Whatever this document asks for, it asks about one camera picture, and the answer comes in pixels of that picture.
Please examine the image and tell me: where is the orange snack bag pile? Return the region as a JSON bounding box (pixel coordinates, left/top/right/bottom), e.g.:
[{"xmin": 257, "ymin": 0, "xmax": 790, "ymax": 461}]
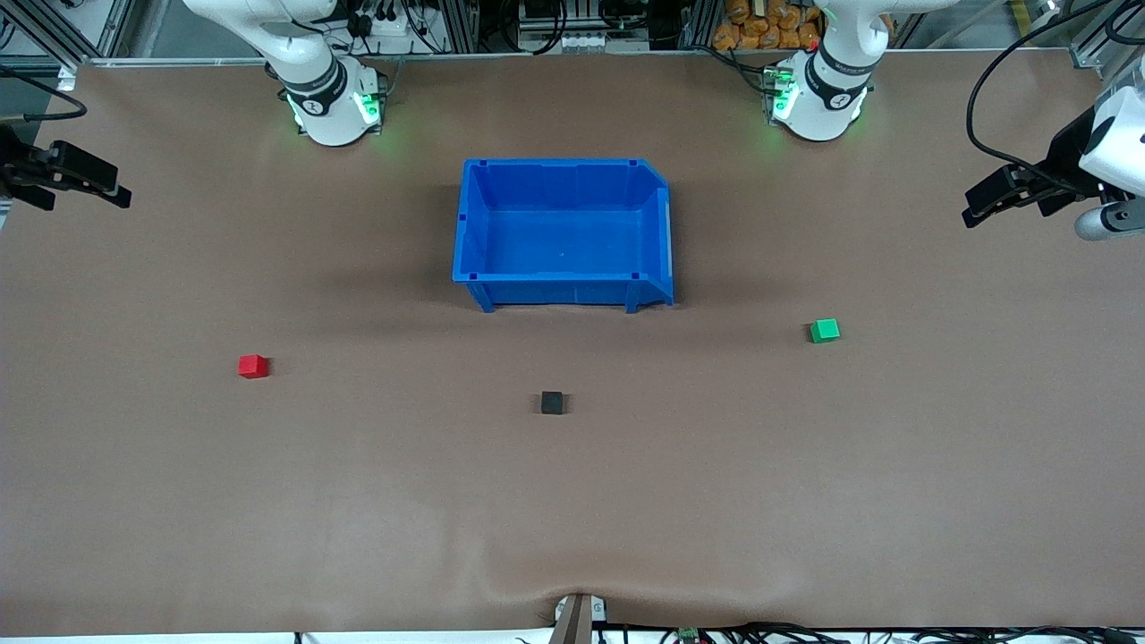
[{"xmin": 713, "ymin": 0, "xmax": 822, "ymax": 52}]

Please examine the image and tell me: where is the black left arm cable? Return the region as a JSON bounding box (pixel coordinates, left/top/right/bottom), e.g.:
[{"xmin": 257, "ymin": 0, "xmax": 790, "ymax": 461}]
[{"xmin": 964, "ymin": 0, "xmax": 1119, "ymax": 194}]

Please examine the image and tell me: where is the metal table clamp bracket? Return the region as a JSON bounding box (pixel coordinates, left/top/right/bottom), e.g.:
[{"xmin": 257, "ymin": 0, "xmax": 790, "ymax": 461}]
[{"xmin": 553, "ymin": 593, "xmax": 609, "ymax": 644}]

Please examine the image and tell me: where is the white power strip with plugs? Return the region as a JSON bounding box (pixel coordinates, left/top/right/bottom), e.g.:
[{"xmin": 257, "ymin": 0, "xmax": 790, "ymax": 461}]
[{"xmin": 344, "ymin": 0, "xmax": 423, "ymax": 42}]

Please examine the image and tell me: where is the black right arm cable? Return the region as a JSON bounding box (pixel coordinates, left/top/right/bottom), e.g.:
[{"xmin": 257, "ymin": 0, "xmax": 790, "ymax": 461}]
[{"xmin": 0, "ymin": 66, "xmax": 89, "ymax": 123}]

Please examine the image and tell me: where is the smooth table cover mat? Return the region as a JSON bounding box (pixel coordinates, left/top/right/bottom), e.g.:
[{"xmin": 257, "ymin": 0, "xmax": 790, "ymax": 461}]
[{"xmin": 0, "ymin": 49, "xmax": 1145, "ymax": 638}]

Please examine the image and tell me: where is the aluminium frame profile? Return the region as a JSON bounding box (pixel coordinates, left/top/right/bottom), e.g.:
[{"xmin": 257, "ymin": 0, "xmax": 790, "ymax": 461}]
[{"xmin": 1069, "ymin": 0, "xmax": 1145, "ymax": 69}]

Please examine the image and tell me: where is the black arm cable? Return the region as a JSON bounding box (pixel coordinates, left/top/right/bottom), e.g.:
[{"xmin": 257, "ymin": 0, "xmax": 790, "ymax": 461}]
[
  {"xmin": 964, "ymin": 0, "xmax": 1119, "ymax": 194},
  {"xmin": 0, "ymin": 66, "xmax": 89, "ymax": 123}
]

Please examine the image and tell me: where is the blue plastic storage bin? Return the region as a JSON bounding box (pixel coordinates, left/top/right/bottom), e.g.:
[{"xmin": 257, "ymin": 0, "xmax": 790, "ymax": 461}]
[{"xmin": 452, "ymin": 158, "xmax": 674, "ymax": 314}]

